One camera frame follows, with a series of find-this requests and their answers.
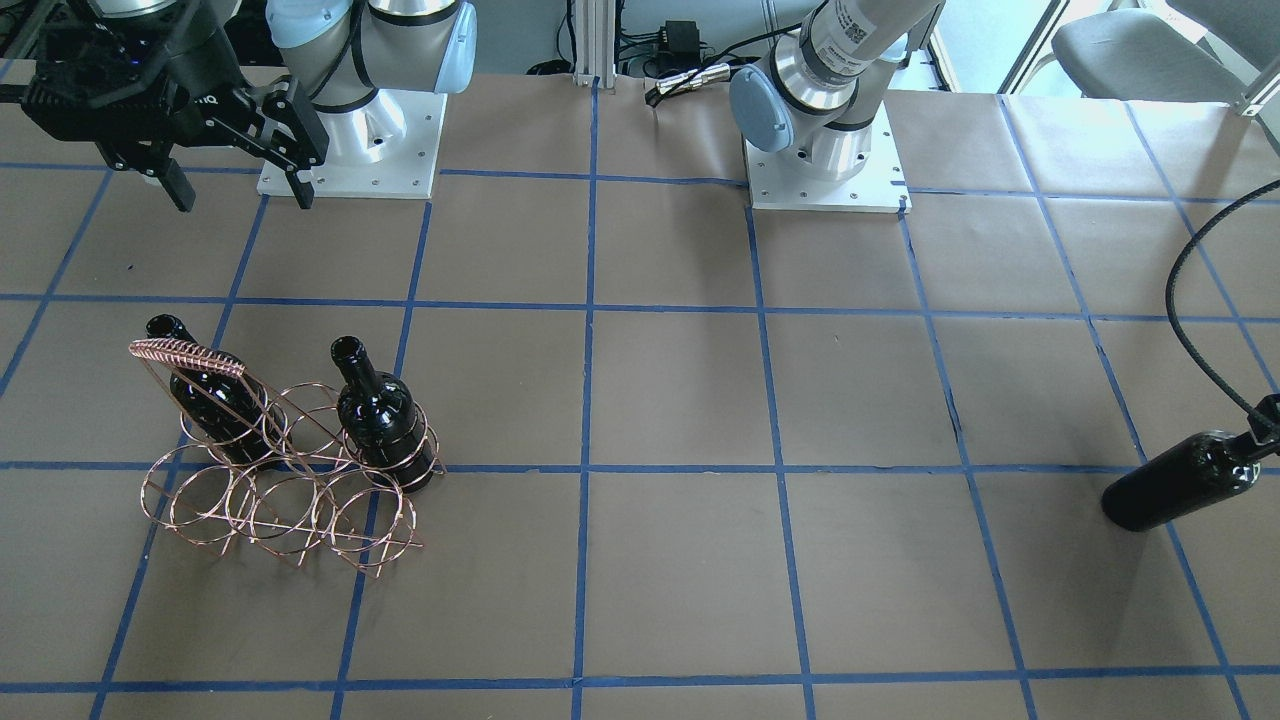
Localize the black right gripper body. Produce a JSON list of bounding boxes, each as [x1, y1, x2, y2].
[[20, 1, 251, 170]]

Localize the dark wine bottle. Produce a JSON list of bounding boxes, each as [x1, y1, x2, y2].
[[1101, 430, 1277, 532], [330, 336, 435, 495]]

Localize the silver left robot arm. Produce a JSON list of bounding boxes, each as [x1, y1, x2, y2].
[[731, 1, 1277, 452]]

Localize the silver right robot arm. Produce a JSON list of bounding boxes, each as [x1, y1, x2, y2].
[[3, 1, 477, 211]]

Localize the dark wine bottle in basket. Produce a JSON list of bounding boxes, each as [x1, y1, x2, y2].
[[330, 336, 435, 495]]

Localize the grey office chair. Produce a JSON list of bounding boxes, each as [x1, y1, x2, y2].
[[1051, 1, 1279, 104]]

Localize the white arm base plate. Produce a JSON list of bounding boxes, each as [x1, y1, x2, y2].
[[300, 88, 451, 200], [742, 105, 913, 214]]

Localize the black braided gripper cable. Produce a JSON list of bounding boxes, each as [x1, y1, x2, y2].
[[1165, 181, 1280, 441]]

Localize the copper wire wine basket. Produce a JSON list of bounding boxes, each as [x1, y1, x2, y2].
[[129, 340, 445, 577]]

